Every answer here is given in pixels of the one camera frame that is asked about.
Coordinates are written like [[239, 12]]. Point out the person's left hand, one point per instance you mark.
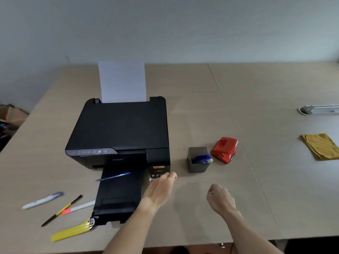
[[159, 190]]

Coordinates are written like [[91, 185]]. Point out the person's right hand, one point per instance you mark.
[[221, 201]]

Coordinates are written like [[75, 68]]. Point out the grey square pen holder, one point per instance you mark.
[[196, 167]]

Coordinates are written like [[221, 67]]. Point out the blue cap marker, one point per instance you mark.
[[201, 157]]

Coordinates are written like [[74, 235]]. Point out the red hole punch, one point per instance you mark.
[[224, 150]]

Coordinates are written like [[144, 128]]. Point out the white pink highlighter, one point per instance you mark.
[[78, 207]]

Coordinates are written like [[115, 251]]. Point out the yellow and black utility knife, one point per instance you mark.
[[71, 231]]

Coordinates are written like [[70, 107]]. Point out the black yellow pencil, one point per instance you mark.
[[62, 210]]

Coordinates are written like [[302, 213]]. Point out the white marker purple cap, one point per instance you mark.
[[42, 200]]

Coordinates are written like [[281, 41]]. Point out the person's right forearm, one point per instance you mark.
[[249, 235]]

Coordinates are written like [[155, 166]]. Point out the person's left forearm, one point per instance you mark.
[[129, 232]]

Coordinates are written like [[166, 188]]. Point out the light wooden table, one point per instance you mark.
[[264, 195]]

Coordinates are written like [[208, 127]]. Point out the black inkjet printer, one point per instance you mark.
[[119, 126]]

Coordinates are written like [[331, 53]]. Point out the white paper sheet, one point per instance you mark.
[[122, 81]]

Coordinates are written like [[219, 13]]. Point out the yellow cloth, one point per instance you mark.
[[321, 146]]

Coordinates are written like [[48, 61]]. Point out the brown paper bag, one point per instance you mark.
[[12, 115]]

